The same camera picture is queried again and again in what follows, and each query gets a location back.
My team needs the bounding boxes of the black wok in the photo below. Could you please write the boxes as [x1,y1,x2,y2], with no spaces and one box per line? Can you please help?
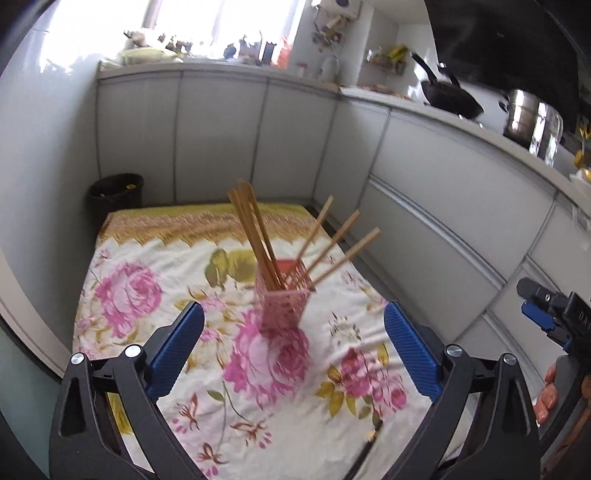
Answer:
[410,52,484,120]

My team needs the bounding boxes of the white lower kitchen cabinets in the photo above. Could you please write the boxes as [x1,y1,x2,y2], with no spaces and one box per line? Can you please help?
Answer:
[96,64,590,389]

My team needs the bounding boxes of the black chopstick gold band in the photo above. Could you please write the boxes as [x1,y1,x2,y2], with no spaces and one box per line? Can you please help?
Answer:
[344,420,383,480]

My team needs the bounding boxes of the black range hood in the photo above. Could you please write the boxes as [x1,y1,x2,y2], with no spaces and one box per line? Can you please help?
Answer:
[426,0,590,132]

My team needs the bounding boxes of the person's right hand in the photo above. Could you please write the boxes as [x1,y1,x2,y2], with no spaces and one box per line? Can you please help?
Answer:
[533,364,558,425]

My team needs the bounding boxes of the white electric kettle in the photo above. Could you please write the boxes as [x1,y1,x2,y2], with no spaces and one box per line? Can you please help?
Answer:
[318,55,339,83]

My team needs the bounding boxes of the floral tablecloth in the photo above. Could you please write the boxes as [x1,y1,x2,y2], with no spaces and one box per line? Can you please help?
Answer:
[73,204,431,479]

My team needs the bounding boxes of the black trash bin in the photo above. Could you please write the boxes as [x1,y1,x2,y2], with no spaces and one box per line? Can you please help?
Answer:
[87,173,144,225]

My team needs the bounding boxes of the wooden chopstick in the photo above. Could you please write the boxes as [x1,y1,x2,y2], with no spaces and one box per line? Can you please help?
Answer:
[226,188,284,292]
[230,186,279,292]
[286,195,335,285]
[308,228,382,289]
[245,182,283,287]
[235,180,287,291]
[294,210,361,286]

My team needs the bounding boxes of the pink perforated utensil holder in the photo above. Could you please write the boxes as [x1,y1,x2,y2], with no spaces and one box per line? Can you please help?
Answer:
[254,261,315,333]

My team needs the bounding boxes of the white water heater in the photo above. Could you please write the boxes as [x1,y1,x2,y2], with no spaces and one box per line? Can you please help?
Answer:
[312,0,362,20]

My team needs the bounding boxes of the white basin on counter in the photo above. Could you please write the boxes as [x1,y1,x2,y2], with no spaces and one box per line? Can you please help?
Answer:
[119,47,177,66]

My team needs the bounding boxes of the steel stock pot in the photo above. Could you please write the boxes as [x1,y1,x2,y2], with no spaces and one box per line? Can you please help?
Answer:
[499,89,564,166]

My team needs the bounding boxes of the window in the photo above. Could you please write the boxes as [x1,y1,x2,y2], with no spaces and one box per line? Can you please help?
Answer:
[143,0,305,59]

